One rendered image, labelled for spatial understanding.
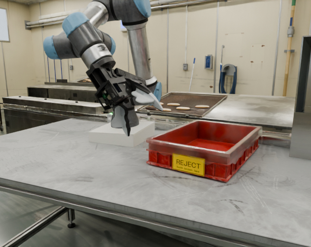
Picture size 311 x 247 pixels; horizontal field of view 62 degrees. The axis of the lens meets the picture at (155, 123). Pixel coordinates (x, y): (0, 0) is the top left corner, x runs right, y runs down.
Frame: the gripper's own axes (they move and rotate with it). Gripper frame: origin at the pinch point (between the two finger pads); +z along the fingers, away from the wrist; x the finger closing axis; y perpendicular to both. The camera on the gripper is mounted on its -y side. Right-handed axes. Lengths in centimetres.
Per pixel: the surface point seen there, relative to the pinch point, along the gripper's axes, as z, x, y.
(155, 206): 19.7, -7.2, 6.8
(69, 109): -53, -114, -70
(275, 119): 32, 0, -99
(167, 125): 1, -45, -70
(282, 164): 39, 8, -46
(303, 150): 41, 14, -57
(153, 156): 9.5, -20.5, -18.0
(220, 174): 25.7, -0.2, -17.7
